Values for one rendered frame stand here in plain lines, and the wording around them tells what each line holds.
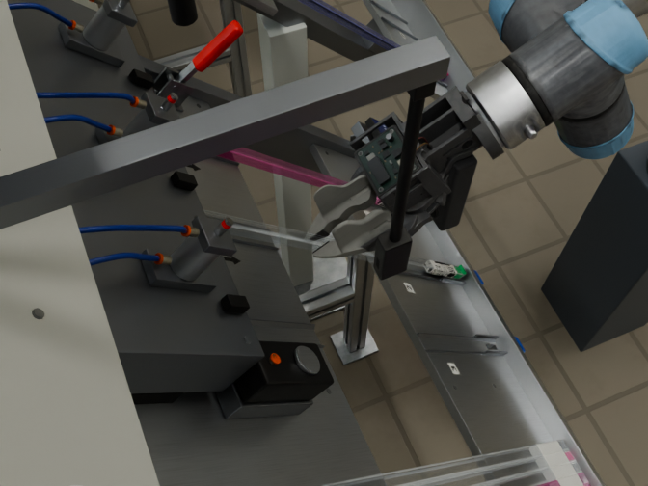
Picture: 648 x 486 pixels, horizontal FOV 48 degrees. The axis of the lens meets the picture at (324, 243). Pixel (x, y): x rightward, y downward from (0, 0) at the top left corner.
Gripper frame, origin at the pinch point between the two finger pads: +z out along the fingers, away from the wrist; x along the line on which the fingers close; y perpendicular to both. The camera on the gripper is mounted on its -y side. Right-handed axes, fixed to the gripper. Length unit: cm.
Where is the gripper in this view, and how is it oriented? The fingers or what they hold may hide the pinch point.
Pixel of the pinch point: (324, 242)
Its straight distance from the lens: 76.3
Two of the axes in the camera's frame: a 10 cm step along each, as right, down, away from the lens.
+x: 4.0, 7.9, -4.6
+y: -4.4, -2.8, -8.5
